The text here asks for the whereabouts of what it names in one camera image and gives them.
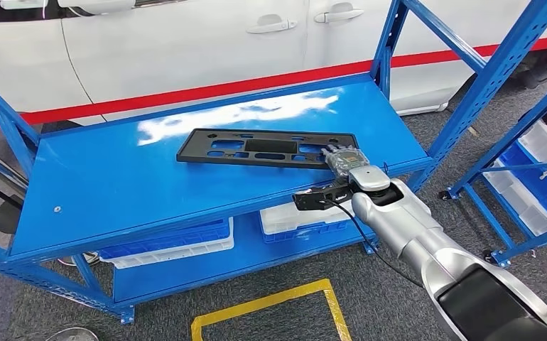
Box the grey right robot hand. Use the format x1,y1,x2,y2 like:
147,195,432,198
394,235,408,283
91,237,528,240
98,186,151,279
321,144,371,179

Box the black license plate frame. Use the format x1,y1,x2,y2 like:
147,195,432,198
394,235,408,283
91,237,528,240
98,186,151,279
175,128,360,171

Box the blue wheeled shelf rack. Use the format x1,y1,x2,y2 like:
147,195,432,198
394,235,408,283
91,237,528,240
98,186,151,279
438,65,547,269

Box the large blue metal shelf rack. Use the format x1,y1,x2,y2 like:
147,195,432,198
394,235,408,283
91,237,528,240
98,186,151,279
0,0,547,325

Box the white plastic crate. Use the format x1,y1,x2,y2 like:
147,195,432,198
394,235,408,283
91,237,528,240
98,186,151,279
482,162,547,237
260,200,357,237
518,119,547,189
102,230,235,270

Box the blue plastic crate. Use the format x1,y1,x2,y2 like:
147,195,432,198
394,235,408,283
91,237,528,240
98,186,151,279
499,141,547,224
262,220,350,244
99,217,232,260

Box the yellow floor tape square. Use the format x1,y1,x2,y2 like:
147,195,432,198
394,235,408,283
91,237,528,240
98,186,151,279
190,278,352,341

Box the white car with red stripe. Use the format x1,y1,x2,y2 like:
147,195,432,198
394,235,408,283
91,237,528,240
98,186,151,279
0,0,547,135

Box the chrome stanchion with round base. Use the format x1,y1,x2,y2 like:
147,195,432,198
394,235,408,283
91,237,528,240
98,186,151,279
57,251,100,267
43,327,100,341

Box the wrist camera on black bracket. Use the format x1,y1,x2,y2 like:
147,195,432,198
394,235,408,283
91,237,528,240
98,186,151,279
292,184,354,212

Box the black camera cable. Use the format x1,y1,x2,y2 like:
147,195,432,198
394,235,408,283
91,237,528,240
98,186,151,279
323,200,425,289

